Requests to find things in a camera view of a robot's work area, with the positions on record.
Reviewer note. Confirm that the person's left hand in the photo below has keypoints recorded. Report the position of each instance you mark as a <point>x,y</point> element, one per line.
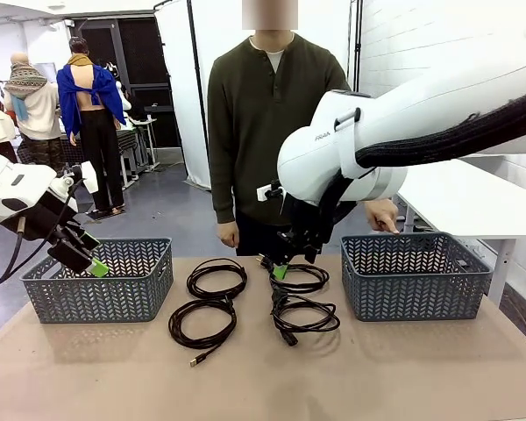
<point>382,215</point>

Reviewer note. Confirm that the white side table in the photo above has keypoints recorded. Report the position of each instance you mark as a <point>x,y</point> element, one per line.
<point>464,201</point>

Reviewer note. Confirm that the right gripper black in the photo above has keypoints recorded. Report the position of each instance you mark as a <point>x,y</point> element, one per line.
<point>307,223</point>

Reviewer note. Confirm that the gray plastic lattice basket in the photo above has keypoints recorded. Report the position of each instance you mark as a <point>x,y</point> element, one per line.
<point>114,298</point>
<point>421,298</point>

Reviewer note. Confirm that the black backdrop stand pole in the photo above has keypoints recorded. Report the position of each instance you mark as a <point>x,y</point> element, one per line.
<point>196,66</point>
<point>357,44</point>

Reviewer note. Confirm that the person's right hand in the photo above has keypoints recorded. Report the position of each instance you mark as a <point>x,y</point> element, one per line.
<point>229,234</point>

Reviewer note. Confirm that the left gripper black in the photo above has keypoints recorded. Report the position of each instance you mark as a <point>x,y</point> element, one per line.
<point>39,219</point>

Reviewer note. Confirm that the seated background person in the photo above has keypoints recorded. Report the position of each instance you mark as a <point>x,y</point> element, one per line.
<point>126,98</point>

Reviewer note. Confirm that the person in green sweater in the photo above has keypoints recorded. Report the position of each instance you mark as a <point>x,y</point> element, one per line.
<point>263,109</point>

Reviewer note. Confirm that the mannequin with blue garment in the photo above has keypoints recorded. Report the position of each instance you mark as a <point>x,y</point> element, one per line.
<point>92,140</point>

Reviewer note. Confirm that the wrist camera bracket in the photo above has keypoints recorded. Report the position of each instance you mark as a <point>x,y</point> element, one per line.
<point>265,192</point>
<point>90,177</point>

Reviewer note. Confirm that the cluttered background desk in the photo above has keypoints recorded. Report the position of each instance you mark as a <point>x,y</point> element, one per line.
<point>140,125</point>

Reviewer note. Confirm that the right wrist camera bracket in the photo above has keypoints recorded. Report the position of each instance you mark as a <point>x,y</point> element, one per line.
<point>265,192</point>

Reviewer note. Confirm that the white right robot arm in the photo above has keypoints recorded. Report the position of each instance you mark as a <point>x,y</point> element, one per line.
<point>421,101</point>

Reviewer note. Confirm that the mannequin with patterned scarf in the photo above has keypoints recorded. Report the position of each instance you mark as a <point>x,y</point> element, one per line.
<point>35,109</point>

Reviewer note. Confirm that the black grid partition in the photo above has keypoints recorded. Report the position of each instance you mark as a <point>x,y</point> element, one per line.
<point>144,52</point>

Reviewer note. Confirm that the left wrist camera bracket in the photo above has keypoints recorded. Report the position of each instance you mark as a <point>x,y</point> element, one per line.
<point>90,177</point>

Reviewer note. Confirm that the person's right forearm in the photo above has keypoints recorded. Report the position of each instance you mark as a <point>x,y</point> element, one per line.
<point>223,193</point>

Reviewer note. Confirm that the white backdrop screen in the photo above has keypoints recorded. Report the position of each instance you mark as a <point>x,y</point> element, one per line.
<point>175,87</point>

